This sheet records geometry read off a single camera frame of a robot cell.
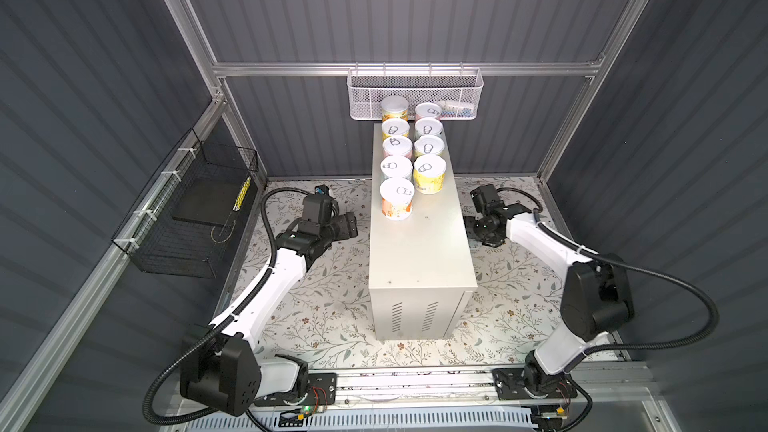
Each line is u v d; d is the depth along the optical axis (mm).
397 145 733
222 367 396
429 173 668
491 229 668
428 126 768
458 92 827
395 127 771
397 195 624
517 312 866
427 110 812
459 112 889
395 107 804
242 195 798
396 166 678
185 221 709
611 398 751
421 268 579
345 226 738
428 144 722
